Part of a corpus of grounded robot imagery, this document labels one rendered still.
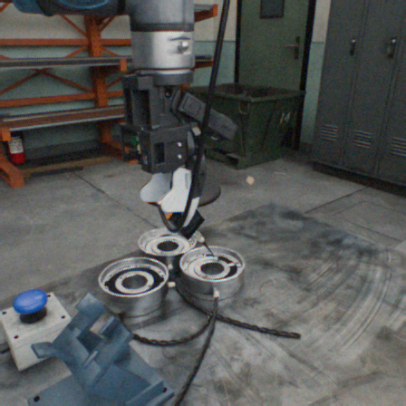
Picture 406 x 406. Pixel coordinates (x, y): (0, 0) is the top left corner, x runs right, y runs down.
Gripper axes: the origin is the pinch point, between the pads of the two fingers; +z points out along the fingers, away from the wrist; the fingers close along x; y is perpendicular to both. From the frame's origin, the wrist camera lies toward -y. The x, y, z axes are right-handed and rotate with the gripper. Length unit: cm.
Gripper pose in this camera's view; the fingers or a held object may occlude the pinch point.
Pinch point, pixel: (182, 213)
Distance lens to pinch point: 56.9
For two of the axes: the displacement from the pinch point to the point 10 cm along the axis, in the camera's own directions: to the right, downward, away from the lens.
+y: -7.5, 2.8, -6.0
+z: 0.0, 9.1, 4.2
